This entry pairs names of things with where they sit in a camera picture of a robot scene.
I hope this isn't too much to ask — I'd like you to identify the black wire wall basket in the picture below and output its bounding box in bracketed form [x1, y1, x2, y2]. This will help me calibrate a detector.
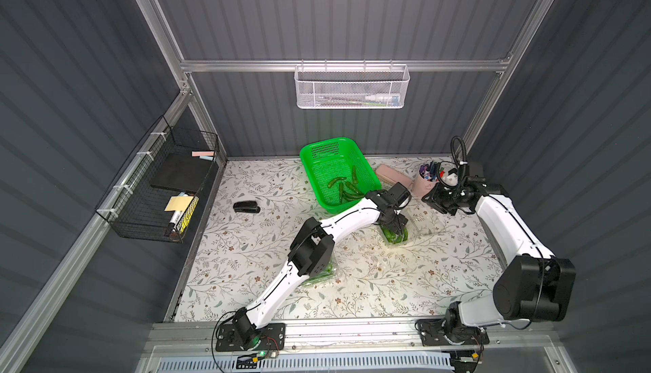
[96, 117, 220, 243]

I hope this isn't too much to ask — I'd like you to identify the black stapler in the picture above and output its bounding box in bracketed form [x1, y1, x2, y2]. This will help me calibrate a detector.
[232, 200, 261, 214]

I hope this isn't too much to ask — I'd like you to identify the clear pepper container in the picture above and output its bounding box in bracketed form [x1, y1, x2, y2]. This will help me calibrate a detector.
[379, 211, 435, 247]
[303, 258, 337, 286]

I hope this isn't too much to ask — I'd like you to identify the yellow marker in basket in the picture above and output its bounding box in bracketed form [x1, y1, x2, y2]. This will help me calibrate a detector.
[173, 196, 199, 236]

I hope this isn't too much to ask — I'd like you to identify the pink pencil case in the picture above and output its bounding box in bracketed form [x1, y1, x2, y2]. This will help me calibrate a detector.
[375, 164, 414, 190]

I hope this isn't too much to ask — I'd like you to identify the green plastic basket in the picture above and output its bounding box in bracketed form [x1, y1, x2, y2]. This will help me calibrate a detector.
[299, 137, 381, 215]

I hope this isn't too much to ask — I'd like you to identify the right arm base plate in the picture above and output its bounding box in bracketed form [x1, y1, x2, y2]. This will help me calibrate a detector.
[415, 318, 490, 347]

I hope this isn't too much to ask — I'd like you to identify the pink eraser in basket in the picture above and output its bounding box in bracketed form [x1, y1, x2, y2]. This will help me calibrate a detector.
[192, 151, 215, 158]

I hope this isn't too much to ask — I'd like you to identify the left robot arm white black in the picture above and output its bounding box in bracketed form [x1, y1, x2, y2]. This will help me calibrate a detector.
[232, 183, 411, 350]

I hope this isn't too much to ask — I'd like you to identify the white wire mesh basket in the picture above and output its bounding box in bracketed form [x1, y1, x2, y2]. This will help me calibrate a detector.
[293, 63, 410, 110]

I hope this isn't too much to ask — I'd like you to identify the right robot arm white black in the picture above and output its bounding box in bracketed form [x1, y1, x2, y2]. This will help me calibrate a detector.
[422, 160, 576, 344]

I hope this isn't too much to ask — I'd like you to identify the pink pen cup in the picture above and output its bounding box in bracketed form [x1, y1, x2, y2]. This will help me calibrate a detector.
[411, 161, 441, 198]

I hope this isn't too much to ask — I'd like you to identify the yellow sticky note pad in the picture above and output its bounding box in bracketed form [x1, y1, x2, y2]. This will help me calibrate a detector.
[164, 195, 194, 212]

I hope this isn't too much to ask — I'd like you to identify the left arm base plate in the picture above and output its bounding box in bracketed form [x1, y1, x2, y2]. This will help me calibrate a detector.
[213, 323, 287, 352]

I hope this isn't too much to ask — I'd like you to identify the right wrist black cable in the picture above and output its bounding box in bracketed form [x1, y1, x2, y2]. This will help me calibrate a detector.
[436, 135, 469, 191]

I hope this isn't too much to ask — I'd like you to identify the black notebook in basket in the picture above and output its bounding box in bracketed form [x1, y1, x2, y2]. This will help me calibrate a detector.
[150, 154, 212, 194]

